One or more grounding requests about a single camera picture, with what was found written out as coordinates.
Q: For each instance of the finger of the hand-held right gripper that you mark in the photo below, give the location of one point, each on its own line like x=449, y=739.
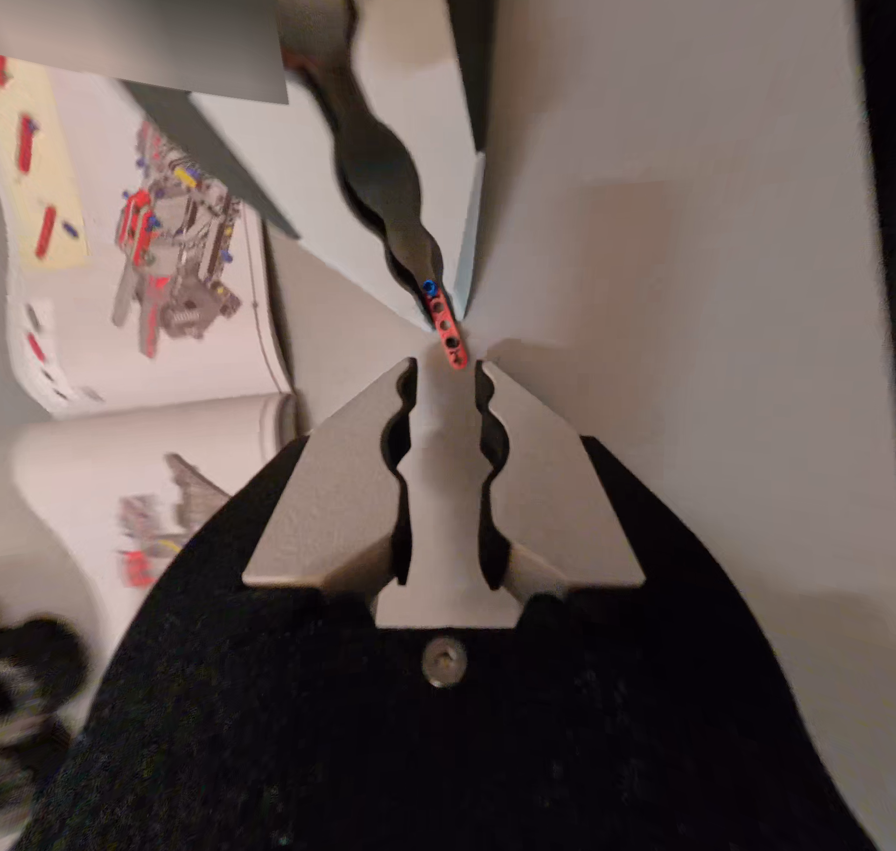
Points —
x=294, y=165
x=413, y=60

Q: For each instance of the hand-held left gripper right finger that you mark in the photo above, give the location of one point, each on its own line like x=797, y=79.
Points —
x=560, y=508

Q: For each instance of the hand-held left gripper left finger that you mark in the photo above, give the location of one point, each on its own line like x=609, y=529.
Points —
x=329, y=508

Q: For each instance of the toy building instruction booklet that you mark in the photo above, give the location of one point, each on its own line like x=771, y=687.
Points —
x=105, y=319

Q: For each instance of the red toy brick beam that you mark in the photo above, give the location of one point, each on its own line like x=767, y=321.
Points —
x=448, y=333

